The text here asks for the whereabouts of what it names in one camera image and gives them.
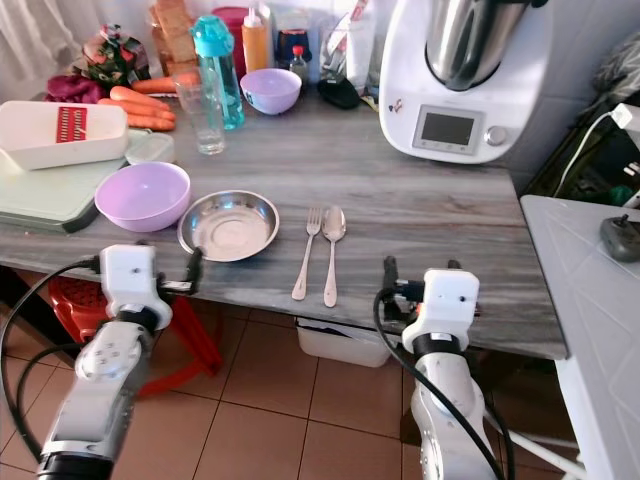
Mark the orange carrot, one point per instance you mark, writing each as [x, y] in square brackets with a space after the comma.
[135, 97]
[155, 85]
[145, 118]

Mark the white plastic bin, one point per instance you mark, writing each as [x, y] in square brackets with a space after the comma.
[345, 345]

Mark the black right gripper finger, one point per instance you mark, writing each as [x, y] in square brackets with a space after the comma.
[389, 277]

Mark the large purple plastic bowl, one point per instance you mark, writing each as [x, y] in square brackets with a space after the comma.
[142, 198]

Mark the black rounded object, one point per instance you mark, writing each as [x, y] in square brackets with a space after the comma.
[340, 95]

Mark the white curtain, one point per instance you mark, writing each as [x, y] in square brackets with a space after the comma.
[50, 35]

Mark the small purple bowl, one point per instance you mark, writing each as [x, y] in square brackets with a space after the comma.
[270, 95]

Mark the red lidded container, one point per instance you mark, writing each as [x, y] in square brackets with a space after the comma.
[235, 15]

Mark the dark grey small device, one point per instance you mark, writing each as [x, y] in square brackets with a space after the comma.
[622, 240]

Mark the red plastic stool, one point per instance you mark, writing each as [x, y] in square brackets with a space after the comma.
[75, 305]

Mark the dark wooden table leg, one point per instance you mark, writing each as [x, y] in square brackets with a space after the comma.
[15, 290]

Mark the teal water bottle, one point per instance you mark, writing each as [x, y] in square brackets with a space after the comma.
[212, 38]

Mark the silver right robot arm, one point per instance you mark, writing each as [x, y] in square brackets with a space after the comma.
[445, 430]

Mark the red and blue mug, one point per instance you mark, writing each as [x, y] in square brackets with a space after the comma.
[292, 42]

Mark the bagged sliced bread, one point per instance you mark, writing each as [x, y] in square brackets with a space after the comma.
[172, 30]

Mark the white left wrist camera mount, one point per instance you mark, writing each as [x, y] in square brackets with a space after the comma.
[128, 280]

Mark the clear drinking glass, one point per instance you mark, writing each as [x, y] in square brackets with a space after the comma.
[205, 130]

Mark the white plastic package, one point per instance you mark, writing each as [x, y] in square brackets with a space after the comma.
[358, 50]

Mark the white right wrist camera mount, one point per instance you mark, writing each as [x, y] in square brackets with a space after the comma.
[448, 300]

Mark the white grater with red blade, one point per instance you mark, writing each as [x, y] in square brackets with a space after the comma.
[40, 140]

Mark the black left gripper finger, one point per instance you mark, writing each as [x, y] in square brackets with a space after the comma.
[194, 267]

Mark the orange sauce bottle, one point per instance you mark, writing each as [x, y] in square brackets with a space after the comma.
[255, 45]

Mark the pale green cutting board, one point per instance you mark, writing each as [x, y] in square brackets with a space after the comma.
[40, 195]

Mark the stainless steel plate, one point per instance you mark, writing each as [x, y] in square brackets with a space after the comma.
[228, 226]

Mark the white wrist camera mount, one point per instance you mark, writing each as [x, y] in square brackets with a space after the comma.
[448, 300]
[128, 280]

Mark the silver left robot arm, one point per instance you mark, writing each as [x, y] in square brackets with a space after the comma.
[95, 400]

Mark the silver fork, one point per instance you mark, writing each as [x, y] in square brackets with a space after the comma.
[313, 222]

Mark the pale green square plate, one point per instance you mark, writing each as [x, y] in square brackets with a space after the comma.
[152, 148]

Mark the silver spoon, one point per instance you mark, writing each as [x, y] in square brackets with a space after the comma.
[334, 224]

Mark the white food processor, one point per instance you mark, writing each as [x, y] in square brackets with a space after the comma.
[405, 90]

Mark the white power adapter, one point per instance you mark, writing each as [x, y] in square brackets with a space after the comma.
[628, 115]

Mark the white side table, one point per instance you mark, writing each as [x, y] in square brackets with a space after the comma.
[580, 300]

